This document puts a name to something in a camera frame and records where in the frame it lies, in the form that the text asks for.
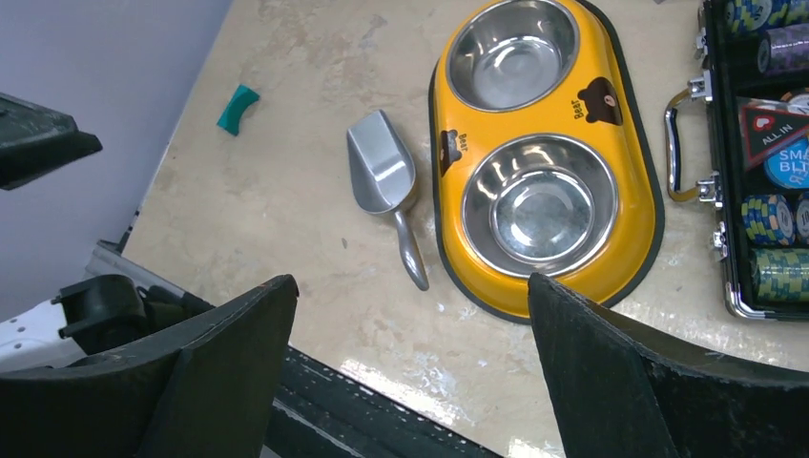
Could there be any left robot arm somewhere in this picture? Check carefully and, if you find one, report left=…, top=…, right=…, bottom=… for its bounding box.
left=1, top=94, right=102, bottom=191

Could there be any black poker chip case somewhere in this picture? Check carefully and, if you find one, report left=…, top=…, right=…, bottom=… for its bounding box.
left=664, top=1, right=808, bottom=321

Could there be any yellow double pet bowl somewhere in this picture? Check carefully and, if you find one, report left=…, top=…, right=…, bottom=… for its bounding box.
left=428, top=1, right=665, bottom=324

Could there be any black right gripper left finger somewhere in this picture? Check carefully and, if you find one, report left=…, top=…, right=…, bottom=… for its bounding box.
left=1, top=275, right=299, bottom=457

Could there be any silver metal food scoop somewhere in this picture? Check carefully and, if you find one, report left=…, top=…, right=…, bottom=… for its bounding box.
left=346, top=110, right=429, bottom=291

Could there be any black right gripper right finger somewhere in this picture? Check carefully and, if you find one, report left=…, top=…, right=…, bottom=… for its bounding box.
left=528, top=274, right=808, bottom=457

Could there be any teal curved block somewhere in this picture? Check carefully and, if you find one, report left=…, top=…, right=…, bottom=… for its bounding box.
left=217, top=85, right=260, bottom=136

